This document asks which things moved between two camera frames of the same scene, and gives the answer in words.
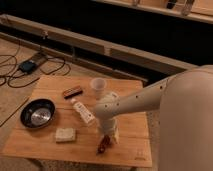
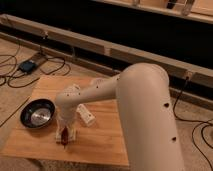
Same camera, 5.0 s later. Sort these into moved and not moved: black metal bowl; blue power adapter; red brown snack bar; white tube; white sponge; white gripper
Moved: red brown snack bar; white gripper
Not moved: white sponge; white tube; black metal bowl; blue power adapter
